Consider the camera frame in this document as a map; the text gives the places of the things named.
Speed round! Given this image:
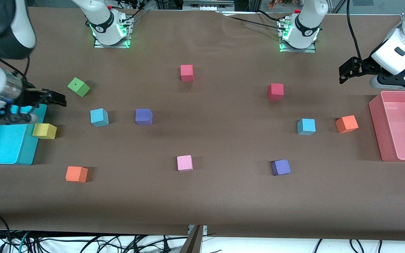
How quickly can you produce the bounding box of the light blue foam cube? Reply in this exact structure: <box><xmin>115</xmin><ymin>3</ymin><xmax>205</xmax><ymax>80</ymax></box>
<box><xmin>90</xmin><ymin>108</ymin><xmax>109</xmax><ymax>127</ymax></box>
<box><xmin>297</xmin><ymin>118</ymin><xmax>316</xmax><ymax>136</ymax></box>

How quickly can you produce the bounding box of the green foam cube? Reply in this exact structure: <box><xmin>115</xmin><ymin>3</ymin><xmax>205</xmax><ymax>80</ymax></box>
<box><xmin>67</xmin><ymin>77</ymin><xmax>91</xmax><ymax>98</ymax></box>

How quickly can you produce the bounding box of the yellow foam cube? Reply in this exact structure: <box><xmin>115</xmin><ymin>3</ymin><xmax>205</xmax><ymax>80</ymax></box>
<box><xmin>32</xmin><ymin>123</ymin><xmax>57</xmax><ymax>140</ymax></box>

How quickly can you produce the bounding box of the orange foam cube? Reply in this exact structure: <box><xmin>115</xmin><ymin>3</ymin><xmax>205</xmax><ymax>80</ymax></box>
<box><xmin>335</xmin><ymin>115</ymin><xmax>359</xmax><ymax>134</ymax></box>
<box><xmin>65</xmin><ymin>166</ymin><xmax>89</xmax><ymax>183</ymax></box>

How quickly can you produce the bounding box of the red foam cube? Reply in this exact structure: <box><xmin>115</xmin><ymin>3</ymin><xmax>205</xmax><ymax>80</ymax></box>
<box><xmin>268</xmin><ymin>83</ymin><xmax>284</xmax><ymax>101</ymax></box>
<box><xmin>180</xmin><ymin>64</ymin><xmax>194</xmax><ymax>82</ymax></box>

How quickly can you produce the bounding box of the pink plastic bin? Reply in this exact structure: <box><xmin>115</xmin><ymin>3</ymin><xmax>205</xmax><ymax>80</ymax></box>
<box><xmin>368</xmin><ymin>91</ymin><xmax>405</xmax><ymax>162</ymax></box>

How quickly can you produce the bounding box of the purple foam cube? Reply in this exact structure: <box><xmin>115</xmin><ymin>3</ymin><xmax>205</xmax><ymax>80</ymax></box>
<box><xmin>135</xmin><ymin>108</ymin><xmax>153</xmax><ymax>126</ymax></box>
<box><xmin>271</xmin><ymin>159</ymin><xmax>291</xmax><ymax>176</ymax></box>

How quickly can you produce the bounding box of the orange background clutter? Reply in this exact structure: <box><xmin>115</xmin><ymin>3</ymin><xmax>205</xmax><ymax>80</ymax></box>
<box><xmin>268</xmin><ymin>0</ymin><xmax>303</xmax><ymax>10</ymax></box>

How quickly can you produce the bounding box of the pink foam cube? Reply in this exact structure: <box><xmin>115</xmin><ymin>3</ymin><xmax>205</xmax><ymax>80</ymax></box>
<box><xmin>177</xmin><ymin>155</ymin><xmax>193</xmax><ymax>172</ymax></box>

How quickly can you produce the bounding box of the brown table cover sheet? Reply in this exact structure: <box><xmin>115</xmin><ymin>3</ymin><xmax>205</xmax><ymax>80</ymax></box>
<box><xmin>0</xmin><ymin>6</ymin><xmax>405</xmax><ymax>243</ymax></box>

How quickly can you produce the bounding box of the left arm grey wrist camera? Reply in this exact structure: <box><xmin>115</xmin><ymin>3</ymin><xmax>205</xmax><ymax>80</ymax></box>
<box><xmin>369</xmin><ymin>72</ymin><xmax>405</xmax><ymax>88</ymax></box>

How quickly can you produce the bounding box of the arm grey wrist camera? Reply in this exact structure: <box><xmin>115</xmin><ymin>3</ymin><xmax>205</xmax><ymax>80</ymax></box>
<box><xmin>0</xmin><ymin>100</ymin><xmax>38</xmax><ymax>126</ymax></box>
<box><xmin>369</xmin><ymin>72</ymin><xmax>405</xmax><ymax>88</ymax></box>

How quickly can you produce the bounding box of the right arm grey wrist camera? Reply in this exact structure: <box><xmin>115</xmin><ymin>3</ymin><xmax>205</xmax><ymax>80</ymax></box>
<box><xmin>0</xmin><ymin>100</ymin><xmax>38</xmax><ymax>126</ymax></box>

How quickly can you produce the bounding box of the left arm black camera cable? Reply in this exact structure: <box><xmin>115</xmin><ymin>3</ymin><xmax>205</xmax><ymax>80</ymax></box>
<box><xmin>346</xmin><ymin>0</ymin><xmax>363</xmax><ymax>62</ymax></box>

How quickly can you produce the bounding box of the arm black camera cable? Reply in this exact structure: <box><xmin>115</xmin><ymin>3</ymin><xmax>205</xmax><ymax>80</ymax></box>
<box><xmin>346</xmin><ymin>0</ymin><xmax>363</xmax><ymax>62</ymax></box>
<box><xmin>13</xmin><ymin>56</ymin><xmax>31</xmax><ymax>80</ymax></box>

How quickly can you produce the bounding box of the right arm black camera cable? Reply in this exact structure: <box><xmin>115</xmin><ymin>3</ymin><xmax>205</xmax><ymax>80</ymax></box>
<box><xmin>13</xmin><ymin>56</ymin><xmax>31</xmax><ymax>80</ymax></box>

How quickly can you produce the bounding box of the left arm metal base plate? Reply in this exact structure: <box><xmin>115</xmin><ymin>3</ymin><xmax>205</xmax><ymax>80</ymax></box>
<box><xmin>279</xmin><ymin>18</ymin><xmax>316</xmax><ymax>53</ymax></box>

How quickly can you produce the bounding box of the long black table cable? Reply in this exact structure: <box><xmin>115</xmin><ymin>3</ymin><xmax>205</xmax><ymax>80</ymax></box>
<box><xmin>220</xmin><ymin>13</ymin><xmax>284</xmax><ymax>28</ymax></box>

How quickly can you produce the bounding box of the teal floor cable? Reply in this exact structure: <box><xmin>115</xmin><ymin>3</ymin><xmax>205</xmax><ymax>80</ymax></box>
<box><xmin>17</xmin><ymin>231</ymin><xmax>31</xmax><ymax>253</ymax></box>

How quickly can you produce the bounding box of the grey metal frame piece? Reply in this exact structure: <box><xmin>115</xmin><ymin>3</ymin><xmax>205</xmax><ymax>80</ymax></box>
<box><xmin>182</xmin><ymin>0</ymin><xmax>234</xmax><ymax>12</ymax></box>

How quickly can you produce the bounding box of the dark metal post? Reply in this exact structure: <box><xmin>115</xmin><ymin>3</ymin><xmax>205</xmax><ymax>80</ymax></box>
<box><xmin>179</xmin><ymin>225</ymin><xmax>204</xmax><ymax>253</ymax></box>

